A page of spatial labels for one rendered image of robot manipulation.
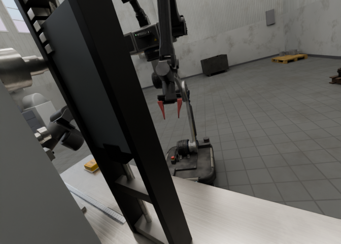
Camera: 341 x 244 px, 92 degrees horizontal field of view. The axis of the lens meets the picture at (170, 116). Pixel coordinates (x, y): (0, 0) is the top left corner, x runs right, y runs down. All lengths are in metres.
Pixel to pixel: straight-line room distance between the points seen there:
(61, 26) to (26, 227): 0.26
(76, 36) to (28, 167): 0.18
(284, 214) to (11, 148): 0.51
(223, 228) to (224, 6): 8.69
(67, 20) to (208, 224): 0.48
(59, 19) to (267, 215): 0.54
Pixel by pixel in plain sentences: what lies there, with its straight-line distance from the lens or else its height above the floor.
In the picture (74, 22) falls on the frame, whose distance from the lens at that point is 0.27.
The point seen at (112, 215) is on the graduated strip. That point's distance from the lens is 0.60.
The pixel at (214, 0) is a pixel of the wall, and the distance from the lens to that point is 8.89.
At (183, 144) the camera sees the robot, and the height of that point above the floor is 0.40.
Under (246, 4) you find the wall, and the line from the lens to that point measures 9.01.
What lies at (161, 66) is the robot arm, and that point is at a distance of 0.68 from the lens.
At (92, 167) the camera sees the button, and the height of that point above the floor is 0.92.
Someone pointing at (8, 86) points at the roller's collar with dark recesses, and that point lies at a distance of 0.36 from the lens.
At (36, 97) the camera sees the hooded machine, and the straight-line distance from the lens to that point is 7.55.
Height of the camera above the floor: 1.29
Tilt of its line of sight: 19 degrees down
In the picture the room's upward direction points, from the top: 16 degrees counter-clockwise
